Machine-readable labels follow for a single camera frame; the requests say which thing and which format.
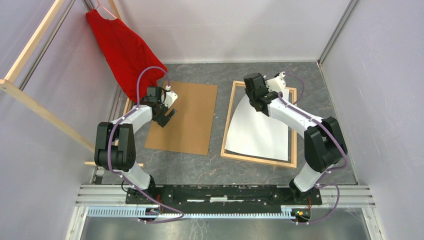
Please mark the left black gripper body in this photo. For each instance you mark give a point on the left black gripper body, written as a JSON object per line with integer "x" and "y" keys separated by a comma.
{"x": 161, "y": 119}

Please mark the brown cardboard backing board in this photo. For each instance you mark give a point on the brown cardboard backing board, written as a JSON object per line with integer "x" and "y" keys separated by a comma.
{"x": 189, "y": 129}

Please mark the wooden picture frame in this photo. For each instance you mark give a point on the wooden picture frame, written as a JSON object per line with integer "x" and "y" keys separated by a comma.
{"x": 238, "y": 91}

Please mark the printed colour photo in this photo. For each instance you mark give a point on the printed colour photo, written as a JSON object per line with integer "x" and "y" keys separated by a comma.
{"x": 251, "y": 133}

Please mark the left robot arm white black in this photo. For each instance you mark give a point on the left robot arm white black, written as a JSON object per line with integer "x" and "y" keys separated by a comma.
{"x": 115, "y": 147}

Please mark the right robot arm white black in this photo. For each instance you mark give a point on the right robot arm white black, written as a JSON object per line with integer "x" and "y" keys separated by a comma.
{"x": 324, "y": 144}

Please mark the red hanging shirt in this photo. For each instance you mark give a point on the red hanging shirt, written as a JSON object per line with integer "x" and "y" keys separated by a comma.
{"x": 127, "y": 55}

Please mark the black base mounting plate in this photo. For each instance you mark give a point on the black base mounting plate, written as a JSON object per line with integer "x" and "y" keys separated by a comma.
{"x": 232, "y": 199}

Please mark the wooden clothes rack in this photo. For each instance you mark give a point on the wooden clothes rack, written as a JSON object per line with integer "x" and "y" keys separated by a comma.
{"x": 66, "y": 74}

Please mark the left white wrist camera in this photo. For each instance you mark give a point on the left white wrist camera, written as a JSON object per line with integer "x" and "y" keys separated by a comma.
{"x": 169, "y": 97}

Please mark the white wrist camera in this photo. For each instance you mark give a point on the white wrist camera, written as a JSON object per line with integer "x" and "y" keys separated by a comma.
{"x": 276, "y": 84}
{"x": 169, "y": 97}

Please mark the aluminium rail base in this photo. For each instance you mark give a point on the aluminium rail base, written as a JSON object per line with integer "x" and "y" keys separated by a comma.
{"x": 111, "y": 201}

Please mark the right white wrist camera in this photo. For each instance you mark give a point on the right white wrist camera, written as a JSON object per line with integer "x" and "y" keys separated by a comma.
{"x": 276, "y": 84}

